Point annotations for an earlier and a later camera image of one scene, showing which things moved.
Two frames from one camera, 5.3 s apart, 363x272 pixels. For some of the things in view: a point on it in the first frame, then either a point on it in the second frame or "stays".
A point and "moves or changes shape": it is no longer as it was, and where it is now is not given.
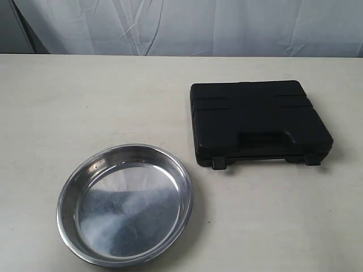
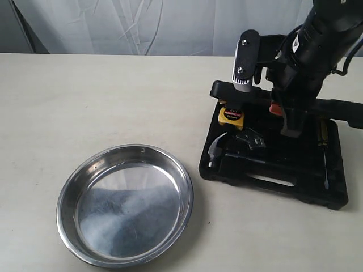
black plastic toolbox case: (270, 119) moves or changes shape
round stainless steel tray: (123, 205) stays
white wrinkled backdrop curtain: (226, 28) stays
